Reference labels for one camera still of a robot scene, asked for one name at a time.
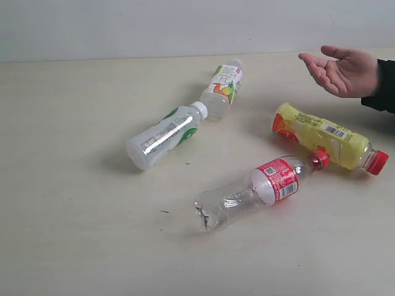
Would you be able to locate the white bottle green label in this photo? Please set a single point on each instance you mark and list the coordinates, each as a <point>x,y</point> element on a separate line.
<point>148,147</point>

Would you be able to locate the yellow juice bottle red cap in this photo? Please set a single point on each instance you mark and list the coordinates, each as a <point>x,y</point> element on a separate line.
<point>343,146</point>

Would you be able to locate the white tea bottle orange label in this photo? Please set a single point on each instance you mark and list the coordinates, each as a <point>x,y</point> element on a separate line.
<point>222,89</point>

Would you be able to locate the clear bottle red label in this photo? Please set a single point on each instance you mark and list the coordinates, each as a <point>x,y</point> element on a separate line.
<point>263,186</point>

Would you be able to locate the person's open bare hand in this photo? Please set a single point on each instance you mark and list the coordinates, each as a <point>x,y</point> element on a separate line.
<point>345,73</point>

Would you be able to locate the black sleeved forearm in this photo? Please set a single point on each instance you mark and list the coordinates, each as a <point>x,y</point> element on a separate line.
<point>382,98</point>

